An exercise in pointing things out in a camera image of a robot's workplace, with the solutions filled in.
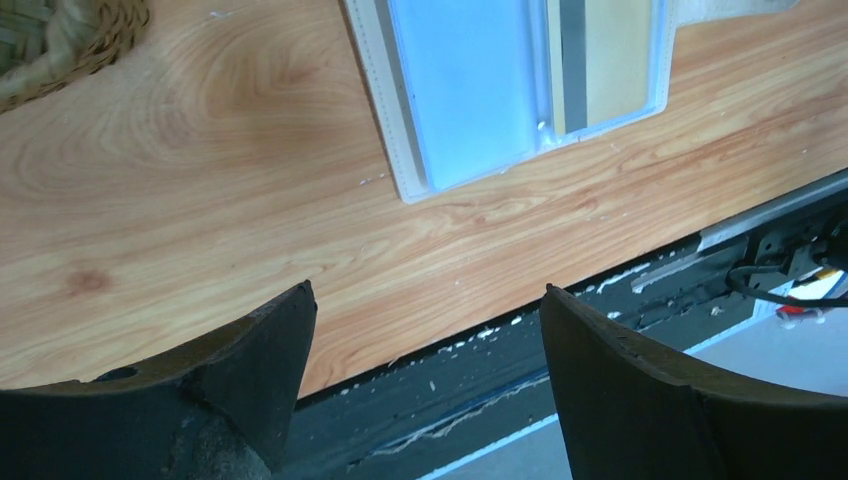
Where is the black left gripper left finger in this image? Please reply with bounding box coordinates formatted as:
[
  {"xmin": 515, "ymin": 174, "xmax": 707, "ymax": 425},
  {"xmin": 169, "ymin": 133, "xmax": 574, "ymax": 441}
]
[{"xmin": 1, "ymin": 281, "xmax": 317, "ymax": 479}]

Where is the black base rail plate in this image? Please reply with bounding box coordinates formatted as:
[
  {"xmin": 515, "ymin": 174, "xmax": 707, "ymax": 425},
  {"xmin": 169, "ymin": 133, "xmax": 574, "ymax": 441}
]
[{"xmin": 282, "ymin": 171, "xmax": 847, "ymax": 479}]

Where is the beige leather card holder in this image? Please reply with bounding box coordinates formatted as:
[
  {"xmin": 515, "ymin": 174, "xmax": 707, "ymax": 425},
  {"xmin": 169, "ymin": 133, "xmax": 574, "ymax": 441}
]
[{"xmin": 345, "ymin": 1, "xmax": 791, "ymax": 204}]

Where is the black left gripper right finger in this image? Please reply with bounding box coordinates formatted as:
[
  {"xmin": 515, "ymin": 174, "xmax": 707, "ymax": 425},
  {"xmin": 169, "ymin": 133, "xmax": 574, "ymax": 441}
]
[{"xmin": 540, "ymin": 285, "xmax": 847, "ymax": 479}]

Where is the woven straw divided tray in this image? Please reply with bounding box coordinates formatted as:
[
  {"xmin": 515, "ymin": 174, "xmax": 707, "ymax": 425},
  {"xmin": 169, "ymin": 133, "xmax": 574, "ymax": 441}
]
[{"xmin": 1, "ymin": 0, "xmax": 151, "ymax": 113}]

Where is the gold card in holder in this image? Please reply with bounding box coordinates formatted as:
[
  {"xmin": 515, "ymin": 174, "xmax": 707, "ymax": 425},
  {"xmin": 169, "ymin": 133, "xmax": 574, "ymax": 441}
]
[{"xmin": 545, "ymin": 0, "xmax": 657, "ymax": 135}]

